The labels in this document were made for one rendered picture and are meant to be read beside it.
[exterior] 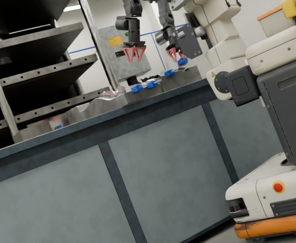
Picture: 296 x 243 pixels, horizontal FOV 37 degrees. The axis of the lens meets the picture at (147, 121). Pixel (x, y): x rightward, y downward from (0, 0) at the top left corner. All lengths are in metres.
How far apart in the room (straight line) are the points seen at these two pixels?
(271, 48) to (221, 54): 0.34
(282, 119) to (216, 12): 0.60
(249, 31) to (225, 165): 8.52
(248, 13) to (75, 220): 9.11
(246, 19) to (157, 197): 8.88
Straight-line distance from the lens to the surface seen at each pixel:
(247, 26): 10.88
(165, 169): 2.28
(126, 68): 3.31
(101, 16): 10.51
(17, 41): 3.11
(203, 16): 2.17
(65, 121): 2.99
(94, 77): 9.88
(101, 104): 2.29
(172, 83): 2.41
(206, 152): 2.42
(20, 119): 2.94
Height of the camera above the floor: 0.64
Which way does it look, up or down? 1 degrees up
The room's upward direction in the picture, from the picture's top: 21 degrees counter-clockwise
